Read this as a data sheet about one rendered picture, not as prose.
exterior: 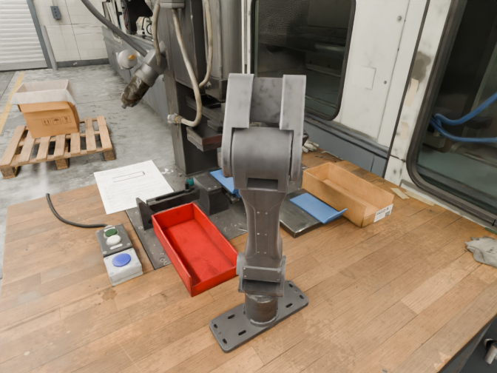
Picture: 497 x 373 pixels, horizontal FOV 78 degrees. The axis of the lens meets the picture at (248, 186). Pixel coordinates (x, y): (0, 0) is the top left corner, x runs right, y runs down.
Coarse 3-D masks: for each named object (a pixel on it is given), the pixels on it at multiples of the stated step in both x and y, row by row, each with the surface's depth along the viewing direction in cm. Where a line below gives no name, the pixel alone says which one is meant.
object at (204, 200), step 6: (198, 186) 90; (204, 192) 87; (216, 192) 86; (204, 198) 88; (210, 198) 86; (216, 198) 87; (222, 198) 89; (204, 204) 90; (210, 204) 87; (216, 204) 88; (222, 204) 90; (228, 204) 91; (210, 210) 88; (216, 210) 89; (222, 210) 91
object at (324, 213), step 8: (296, 200) 92; (304, 200) 92; (312, 200) 92; (304, 208) 88; (312, 208) 88; (320, 208) 88; (328, 208) 88; (320, 216) 85; (328, 216) 85; (336, 216) 84
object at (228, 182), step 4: (212, 172) 93; (216, 172) 93; (220, 172) 93; (216, 176) 91; (220, 176) 91; (220, 180) 89; (224, 180) 89; (228, 180) 89; (232, 180) 89; (224, 184) 87; (228, 184) 87; (232, 184) 87; (228, 188) 85; (232, 188) 85; (232, 192) 83; (236, 192) 84
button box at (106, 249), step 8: (48, 200) 94; (56, 216) 88; (72, 224) 84; (80, 224) 84; (88, 224) 84; (96, 224) 84; (104, 224) 83; (120, 224) 80; (96, 232) 78; (104, 232) 78; (120, 232) 78; (104, 240) 75; (120, 240) 75; (128, 240) 75; (104, 248) 73; (112, 248) 73; (120, 248) 73; (128, 248) 74; (104, 256) 71
